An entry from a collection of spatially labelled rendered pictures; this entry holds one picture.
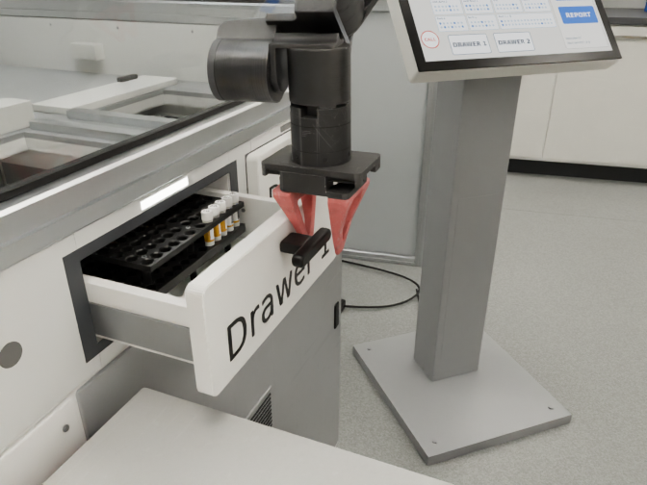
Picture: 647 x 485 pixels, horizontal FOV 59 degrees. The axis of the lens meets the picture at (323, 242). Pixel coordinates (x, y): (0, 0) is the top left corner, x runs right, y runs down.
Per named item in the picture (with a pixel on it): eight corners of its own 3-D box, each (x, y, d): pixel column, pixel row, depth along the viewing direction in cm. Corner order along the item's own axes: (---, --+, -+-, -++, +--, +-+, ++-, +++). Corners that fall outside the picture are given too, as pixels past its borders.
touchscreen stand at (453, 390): (569, 422, 160) (666, 38, 114) (427, 466, 146) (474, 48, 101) (470, 325, 202) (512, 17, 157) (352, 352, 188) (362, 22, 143)
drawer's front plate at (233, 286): (336, 256, 73) (337, 175, 68) (214, 400, 49) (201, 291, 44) (323, 254, 74) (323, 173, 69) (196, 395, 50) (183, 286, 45)
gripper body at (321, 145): (289, 161, 60) (286, 89, 57) (381, 171, 57) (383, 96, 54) (260, 181, 55) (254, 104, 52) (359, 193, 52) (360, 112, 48)
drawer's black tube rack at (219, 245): (246, 249, 71) (244, 201, 68) (159, 323, 56) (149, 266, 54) (105, 221, 79) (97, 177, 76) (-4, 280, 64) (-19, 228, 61)
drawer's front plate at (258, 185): (337, 169, 103) (337, 109, 99) (261, 233, 79) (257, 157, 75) (327, 168, 104) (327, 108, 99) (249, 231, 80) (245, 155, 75)
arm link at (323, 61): (342, 37, 47) (356, 30, 52) (264, 37, 49) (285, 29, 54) (343, 120, 50) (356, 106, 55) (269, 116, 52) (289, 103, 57)
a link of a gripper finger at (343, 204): (309, 232, 64) (306, 150, 59) (370, 242, 61) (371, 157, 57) (281, 259, 58) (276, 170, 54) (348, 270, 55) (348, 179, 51)
